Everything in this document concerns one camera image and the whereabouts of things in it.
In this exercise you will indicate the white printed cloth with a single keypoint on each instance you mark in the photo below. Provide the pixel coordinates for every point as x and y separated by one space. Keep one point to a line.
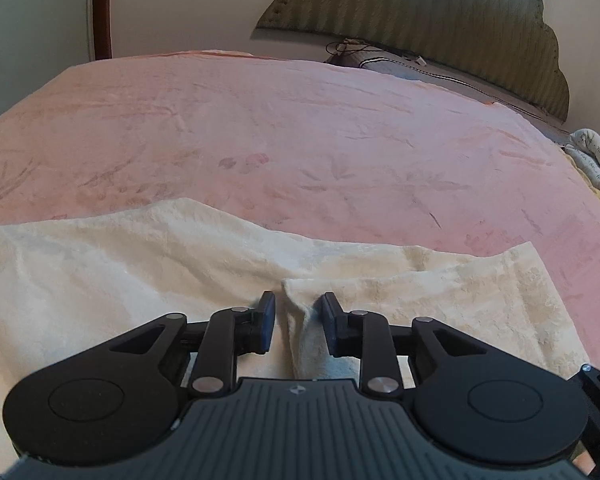
597 157

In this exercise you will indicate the grey pillow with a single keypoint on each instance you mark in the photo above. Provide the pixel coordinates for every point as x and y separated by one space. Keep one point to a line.
430 67

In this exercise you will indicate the brown wooden door frame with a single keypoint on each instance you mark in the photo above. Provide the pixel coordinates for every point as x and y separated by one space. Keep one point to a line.
102 10

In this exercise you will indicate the pink printed blanket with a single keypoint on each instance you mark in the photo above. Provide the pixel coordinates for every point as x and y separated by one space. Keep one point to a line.
280 135

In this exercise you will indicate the olive padded headboard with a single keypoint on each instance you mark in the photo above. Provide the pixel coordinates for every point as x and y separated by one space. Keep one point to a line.
430 5

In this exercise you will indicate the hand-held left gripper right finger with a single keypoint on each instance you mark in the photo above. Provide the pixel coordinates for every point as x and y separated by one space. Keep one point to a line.
331 330

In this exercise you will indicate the yellow quilted sheet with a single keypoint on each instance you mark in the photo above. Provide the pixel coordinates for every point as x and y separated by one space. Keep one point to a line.
597 192

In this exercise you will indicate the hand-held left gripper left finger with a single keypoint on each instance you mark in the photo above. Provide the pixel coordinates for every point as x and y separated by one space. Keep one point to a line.
267 325

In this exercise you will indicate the white door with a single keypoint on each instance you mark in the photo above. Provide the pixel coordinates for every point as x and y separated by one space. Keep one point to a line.
30 10

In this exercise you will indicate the cream embossed towel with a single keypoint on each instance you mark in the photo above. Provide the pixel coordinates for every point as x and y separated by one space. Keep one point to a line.
130 270

